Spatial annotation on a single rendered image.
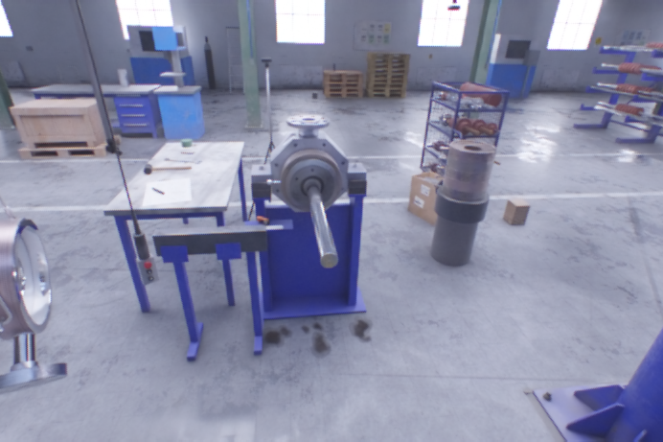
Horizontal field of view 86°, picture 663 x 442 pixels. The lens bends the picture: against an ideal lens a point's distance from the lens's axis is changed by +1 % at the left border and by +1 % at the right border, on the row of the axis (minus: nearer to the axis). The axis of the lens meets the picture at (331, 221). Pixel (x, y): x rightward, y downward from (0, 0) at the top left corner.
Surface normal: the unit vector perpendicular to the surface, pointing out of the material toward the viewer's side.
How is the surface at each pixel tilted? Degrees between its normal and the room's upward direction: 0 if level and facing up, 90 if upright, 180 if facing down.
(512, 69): 90
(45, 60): 90
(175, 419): 0
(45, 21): 90
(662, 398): 90
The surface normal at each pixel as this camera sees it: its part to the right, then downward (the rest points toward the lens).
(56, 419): 0.03, -0.88
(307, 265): 0.14, 0.47
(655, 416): -0.90, 0.18
